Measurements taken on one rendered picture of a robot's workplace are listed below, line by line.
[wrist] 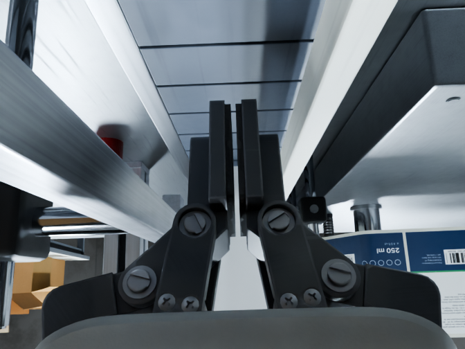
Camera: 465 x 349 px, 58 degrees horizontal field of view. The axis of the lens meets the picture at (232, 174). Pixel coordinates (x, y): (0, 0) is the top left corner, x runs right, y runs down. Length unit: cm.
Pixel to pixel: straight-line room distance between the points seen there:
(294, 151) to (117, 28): 11
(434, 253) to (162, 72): 52
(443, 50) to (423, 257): 43
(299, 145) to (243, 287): 16
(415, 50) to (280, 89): 9
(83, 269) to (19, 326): 87
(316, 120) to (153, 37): 8
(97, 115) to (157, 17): 24
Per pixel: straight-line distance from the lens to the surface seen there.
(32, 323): 535
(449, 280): 67
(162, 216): 16
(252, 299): 35
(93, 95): 37
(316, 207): 49
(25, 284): 299
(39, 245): 19
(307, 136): 20
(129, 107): 39
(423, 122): 32
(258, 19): 18
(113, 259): 54
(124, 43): 20
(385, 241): 65
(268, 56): 20
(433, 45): 27
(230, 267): 35
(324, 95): 16
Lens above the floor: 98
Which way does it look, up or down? 14 degrees down
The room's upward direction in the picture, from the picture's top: 178 degrees clockwise
